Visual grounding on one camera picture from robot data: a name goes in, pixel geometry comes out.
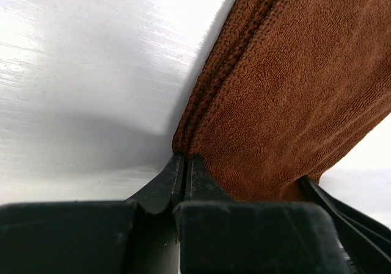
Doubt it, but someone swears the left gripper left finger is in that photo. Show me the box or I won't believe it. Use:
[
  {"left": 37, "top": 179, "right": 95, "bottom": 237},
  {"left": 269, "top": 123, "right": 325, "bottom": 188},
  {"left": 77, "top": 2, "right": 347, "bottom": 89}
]
[{"left": 127, "top": 153, "right": 185, "bottom": 215}]

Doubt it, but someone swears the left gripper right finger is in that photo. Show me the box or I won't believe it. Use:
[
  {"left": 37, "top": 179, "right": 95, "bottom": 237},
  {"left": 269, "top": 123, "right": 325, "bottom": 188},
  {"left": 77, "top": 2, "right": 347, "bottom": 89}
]
[{"left": 183, "top": 155, "right": 233, "bottom": 202}]

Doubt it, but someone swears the brown towel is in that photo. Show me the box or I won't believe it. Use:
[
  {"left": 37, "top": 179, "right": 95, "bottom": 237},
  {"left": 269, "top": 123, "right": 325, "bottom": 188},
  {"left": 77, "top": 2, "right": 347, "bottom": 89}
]
[{"left": 172, "top": 0, "right": 390, "bottom": 201}]

